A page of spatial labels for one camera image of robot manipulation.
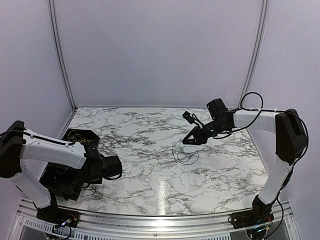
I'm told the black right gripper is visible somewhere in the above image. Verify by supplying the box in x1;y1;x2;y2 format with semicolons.
182;119;229;146

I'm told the grey left frame post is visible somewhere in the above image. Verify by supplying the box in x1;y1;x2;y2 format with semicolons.
47;0;77;112

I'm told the black divided storage bin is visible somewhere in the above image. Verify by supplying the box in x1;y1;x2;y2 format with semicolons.
40;128;100;201

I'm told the yellow cable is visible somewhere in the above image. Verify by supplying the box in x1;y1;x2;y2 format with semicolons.
68;129;95;146

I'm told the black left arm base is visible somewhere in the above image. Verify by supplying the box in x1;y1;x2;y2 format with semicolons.
33;203;80;228

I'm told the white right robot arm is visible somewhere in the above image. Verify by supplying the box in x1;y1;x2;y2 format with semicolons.
182;98;309;224

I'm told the black cable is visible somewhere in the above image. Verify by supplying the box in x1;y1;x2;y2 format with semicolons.
171;144;201;166

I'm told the grey corner frame post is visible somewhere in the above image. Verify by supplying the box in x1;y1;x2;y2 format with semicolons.
240;0;269;98

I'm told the aluminium front table rail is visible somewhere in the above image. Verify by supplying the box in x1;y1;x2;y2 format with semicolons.
9;197;301;240

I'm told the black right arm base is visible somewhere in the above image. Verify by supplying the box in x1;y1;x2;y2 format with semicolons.
228;195;276;229

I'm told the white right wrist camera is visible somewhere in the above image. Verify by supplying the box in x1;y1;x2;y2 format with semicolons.
182;111;199;125

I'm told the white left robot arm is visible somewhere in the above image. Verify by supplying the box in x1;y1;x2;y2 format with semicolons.
0;120;123;223

